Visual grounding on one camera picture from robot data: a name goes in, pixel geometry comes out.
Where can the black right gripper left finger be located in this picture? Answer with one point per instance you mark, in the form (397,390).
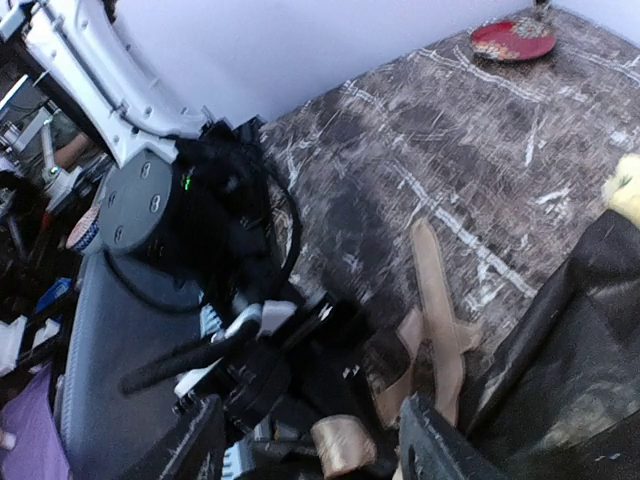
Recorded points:
(193,449)

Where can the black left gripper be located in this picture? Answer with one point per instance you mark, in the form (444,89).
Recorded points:
(207,217)

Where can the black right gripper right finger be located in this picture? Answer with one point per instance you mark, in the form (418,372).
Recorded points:
(431,448)

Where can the beige ribbon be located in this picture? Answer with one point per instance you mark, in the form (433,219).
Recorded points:
(344,444)

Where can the black wrapping paper sheet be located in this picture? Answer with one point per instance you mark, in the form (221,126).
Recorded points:
(560,397)

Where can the blue patterned bowl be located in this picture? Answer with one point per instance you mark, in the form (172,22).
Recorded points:
(85,237)

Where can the red decorated plate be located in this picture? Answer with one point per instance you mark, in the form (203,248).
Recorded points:
(519,40)

